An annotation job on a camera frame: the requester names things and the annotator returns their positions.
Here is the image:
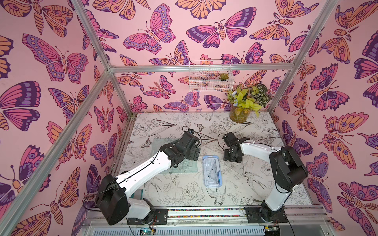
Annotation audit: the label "green transparent ruler set pouch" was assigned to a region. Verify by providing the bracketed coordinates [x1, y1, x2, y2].
[149, 137, 198, 175]

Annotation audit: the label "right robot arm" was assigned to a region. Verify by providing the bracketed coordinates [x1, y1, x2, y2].
[222, 132, 309, 223]

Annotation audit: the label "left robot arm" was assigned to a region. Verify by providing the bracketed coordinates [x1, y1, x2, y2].
[95, 129, 201, 226]

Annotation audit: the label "blue plastic geometry case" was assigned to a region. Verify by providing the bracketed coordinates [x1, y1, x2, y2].
[203, 155, 222, 188]

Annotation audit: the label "potted green leafy plant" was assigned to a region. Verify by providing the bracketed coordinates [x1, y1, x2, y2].
[227, 84, 272, 124]

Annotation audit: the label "small succulent in basket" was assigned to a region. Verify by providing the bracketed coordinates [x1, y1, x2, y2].
[219, 73, 229, 80]

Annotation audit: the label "white wire wall basket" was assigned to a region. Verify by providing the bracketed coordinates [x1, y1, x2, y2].
[188, 60, 234, 92]

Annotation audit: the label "aluminium frame struts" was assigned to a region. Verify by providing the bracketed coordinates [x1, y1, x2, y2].
[1, 1, 338, 236]

